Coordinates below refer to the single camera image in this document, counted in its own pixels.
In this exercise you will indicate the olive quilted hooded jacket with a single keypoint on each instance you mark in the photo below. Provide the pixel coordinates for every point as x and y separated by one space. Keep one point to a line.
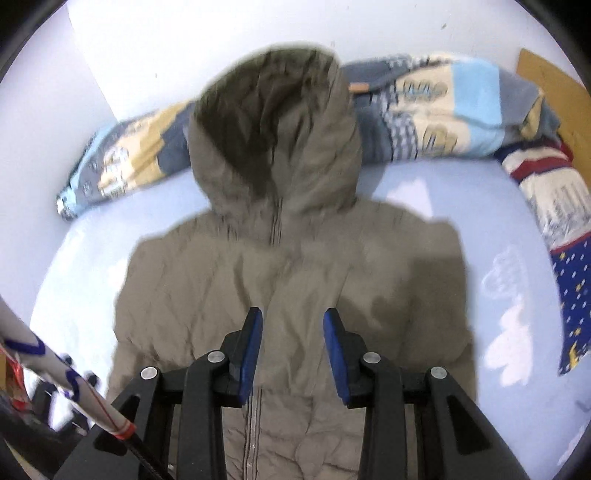
300 258

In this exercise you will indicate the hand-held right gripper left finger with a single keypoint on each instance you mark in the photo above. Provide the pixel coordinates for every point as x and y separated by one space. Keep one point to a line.
251 350

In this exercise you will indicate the white rod with blue marks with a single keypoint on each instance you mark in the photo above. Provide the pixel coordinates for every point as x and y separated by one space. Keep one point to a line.
27 341

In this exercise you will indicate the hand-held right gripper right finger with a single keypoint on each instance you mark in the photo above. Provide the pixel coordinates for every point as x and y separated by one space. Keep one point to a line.
334 355

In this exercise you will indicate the navy star print pillow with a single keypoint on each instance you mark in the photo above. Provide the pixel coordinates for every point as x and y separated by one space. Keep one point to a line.
568 286

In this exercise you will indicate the wooden headboard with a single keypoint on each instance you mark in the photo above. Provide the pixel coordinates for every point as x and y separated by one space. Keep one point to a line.
554 87

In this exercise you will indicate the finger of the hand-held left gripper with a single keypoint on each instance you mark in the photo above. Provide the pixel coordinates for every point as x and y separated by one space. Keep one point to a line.
55 401

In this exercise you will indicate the patchwork print fleece blanket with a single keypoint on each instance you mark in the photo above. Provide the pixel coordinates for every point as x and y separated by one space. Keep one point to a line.
471 92

